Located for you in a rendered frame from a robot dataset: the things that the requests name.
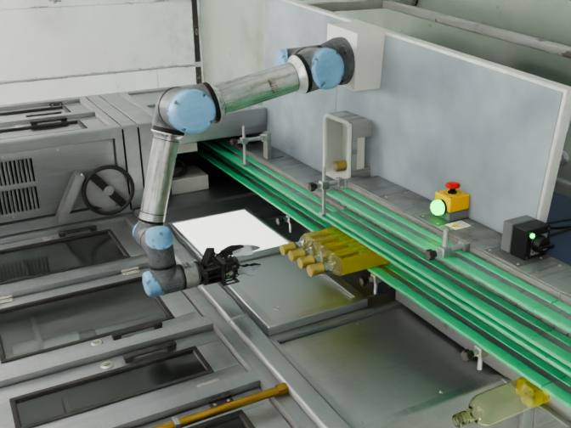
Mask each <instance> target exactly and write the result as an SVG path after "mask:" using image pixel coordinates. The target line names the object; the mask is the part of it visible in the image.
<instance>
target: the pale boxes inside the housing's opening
mask: <svg viewBox="0 0 571 428"><path fill-rule="evenodd" d="M193 151H197V142H193V143H187V144H179V145H178V153H177V154H182V153H187V152H193ZM182 170H183V167H182V166H181V167H176V168H174V171H173V176H175V175H177V174H179V173H180V172H181V171H182ZM203 189H209V182H208V175H207V174H206V173H205V172H203V171H202V170H201V169H200V168H198V167H197V166H195V165H192V166H187V170H186V173H185V174H184V175H183V176H181V177H173V178H172V184H171V189H170V194H171V195H175V194H184V193H189V192H194V191H199V190H203Z"/></svg>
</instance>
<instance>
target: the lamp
mask: <svg viewBox="0 0 571 428"><path fill-rule="evenodd" d="M431 211H432V213H433V214H434V215H436V216H438V215H443V214H445V213H446V211H447V205H446V203H445V201H444V200H442V199H438V200H434V201H433V202H432V204H431Z"/></svg>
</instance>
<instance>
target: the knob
mask: <svg viewBox="0 0 571 428"><path fill-rule="evenodd" d="M554 247H555V245H554V244H552V243H551V242H550V240H549V239H548V238H546V237H545V236H544V235H541V234H540V235H538V236H536V237H535V238H534V240H533V242H532V245H531V248H532V251H534V252H537V253H540V254H544V253H546V252H547V251H548V250H550V249H553V248H554Z"/></svg>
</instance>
